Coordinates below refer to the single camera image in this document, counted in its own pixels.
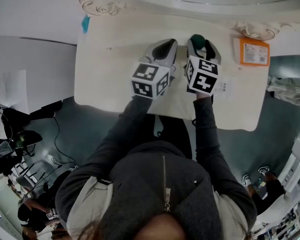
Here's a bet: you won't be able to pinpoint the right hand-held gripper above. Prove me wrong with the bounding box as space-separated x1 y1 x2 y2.
184 37 222 96

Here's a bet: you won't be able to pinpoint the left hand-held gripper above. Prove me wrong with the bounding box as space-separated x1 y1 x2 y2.
130 38 179 100

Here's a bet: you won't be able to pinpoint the dark green round lid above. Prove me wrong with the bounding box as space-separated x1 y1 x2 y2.
190 33 207 51

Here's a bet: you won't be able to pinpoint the white blister pack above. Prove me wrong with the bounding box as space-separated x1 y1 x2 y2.
213 75 235 100

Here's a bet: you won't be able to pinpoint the orange and white cardboard box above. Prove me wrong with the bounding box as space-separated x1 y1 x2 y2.
232 36 271 67

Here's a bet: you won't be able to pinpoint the person's left forearm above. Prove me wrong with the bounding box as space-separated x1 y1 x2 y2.
99 95 154 161

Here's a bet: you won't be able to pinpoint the person's right forearm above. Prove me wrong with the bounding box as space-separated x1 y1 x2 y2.
192 93 231 171

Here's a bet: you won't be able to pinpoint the white dressing table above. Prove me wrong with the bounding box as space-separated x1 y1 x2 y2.
73 8 271 132

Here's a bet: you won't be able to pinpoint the person's black trouser legs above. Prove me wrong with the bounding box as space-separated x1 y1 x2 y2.
142 113 194 160

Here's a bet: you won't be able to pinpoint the teal cloth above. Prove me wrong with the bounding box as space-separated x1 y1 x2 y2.
80 15 91 34

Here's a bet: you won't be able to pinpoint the person's dark grey zip jacket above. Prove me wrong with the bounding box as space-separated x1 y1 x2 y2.
54 138 258 240

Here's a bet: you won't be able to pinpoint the oval mirror with ornate frame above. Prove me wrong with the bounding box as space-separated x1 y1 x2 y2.
46 0 300 41

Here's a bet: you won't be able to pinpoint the black floor cable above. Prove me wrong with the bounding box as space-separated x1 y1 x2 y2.
52 116 77 168

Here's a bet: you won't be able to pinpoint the beige backpack strap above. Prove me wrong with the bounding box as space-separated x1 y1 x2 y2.
66 176 115 238
212 191 250 240

